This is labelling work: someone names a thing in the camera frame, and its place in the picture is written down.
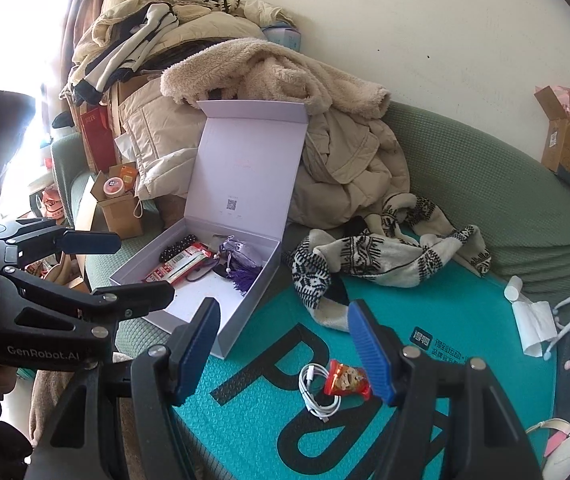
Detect red paper bag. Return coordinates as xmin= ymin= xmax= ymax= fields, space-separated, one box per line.
xmin=80 ymin=105 xmax=118 ymax=173

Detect red snack packet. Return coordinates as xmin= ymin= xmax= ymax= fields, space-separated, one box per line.
xmin=323 ymin=359 xmax=372 ymax=401

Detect small open cardboard box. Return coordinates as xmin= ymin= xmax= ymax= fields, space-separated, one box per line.
xmin=76 ymin=162 xmax=145 ymax=241

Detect cream fleece coat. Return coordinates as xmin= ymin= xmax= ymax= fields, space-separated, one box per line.
xmin=160 ymin=39 xmax=391 ymax=121

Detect pink figure toy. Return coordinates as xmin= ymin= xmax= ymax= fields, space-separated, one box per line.
xmin=40 ymin=187 xmax=66 ymax=218

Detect brown curtain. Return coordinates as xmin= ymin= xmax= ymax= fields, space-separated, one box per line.
xmin=62 ymin=0 xmax=116 ymax=61

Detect teal bubble mailer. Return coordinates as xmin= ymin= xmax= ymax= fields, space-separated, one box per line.
xmin=170 ymin=230 xmax=558 ymax=480

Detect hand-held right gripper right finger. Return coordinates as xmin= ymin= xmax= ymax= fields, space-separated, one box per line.
xmin=347 ymin=299 xmax=541 ymax=480

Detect black bead bracelet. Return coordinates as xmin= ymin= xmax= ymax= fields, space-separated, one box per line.
xmin=157 ymin=234 xmax=198 ymax=263

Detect pile of striped clothes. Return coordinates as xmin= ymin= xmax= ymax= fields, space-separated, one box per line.
xmin=60 ymin=0 xmax=266 ymax=106

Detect beige jacket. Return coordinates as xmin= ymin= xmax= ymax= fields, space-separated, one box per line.
xmin=287 ymin=110 xmax=411 ymax=228

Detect beige plush cloth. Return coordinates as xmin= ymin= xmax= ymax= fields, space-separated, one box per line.
xmin=30 ymin=350 xmax=136 ymax=480

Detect lavender tasselled pouch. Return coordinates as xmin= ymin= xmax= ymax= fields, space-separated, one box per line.
xmin=210 ymin=240 xmax=266 ymax=297

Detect white charging cable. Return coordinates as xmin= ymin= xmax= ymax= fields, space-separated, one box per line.
xmin=299 ymin=364 xmax=343 ymax=422

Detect black white patterned scarf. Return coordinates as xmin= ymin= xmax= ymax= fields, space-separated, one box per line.
xmin=282 ymin=194 xmax=492 ymax=332

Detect beige puffer coat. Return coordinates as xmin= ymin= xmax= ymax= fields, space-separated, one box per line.
xmin=117 ymin=77 xmax=207 ymax=201

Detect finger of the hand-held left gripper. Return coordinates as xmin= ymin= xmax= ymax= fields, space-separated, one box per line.
xmin=1 ymin=266 xmax=176 ymax=337
xmin=0 ymin=219 xmax=122 ymax=266

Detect light blue box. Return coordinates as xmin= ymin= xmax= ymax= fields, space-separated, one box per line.
xmin=262 ymin=24 xmax=302 ymax=51

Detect white tissue paper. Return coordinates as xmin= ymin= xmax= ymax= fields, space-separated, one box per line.
xmin=511 ymin=300 xmax=558 ymax=358

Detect tan handbag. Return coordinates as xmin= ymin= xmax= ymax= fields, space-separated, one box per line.
xmin=40 ymin=255 xmax=88 ymax=292

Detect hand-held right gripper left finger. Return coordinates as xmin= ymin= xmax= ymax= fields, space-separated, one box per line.
xmin=25 ymin=297 xmax=222 ymax=480

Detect long red white packet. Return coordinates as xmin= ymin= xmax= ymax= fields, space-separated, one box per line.
xmin=142 ymin=242 xmax=216 ymax=288

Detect lavender gift box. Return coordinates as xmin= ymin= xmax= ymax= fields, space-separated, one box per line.
xmin=109 ymin=100 xmax=310 ymax=360

